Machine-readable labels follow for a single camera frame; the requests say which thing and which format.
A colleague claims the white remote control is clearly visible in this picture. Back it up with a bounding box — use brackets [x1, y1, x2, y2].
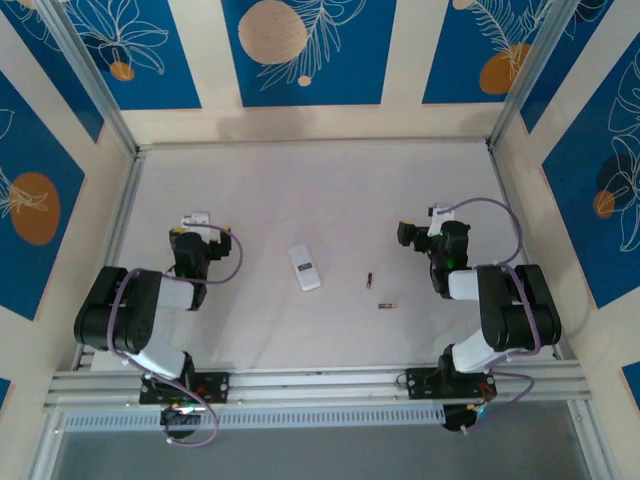
[287, 242, 323, 293]

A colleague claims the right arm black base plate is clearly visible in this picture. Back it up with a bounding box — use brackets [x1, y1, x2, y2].
[405, 367, 499, 401]

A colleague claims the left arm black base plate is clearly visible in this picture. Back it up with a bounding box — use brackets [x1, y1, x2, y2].
[138, 370, 231, 405]

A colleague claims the grey slotted cable duct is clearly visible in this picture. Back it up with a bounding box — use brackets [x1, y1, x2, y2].
[62, 405, 446, 432]

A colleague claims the aluminium table edge rail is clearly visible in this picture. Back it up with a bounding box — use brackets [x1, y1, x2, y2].
[72, 149, 149, 372]
[135, 140, 494, 152]
[487, 144, 567, 362]

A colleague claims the aluminium frame post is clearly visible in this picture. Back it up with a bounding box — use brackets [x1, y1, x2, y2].
[485, 0, 586, 151]
[35, 0, 141, 157]
[567, 399, 617, 480]
[24, 409, 67, 480]

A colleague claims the wide aluminium mounting rail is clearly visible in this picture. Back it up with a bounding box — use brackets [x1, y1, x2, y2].
[42, 360, 596, 412]

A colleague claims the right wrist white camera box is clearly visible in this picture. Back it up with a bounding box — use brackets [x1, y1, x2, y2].
[427, 202, 457, 237]

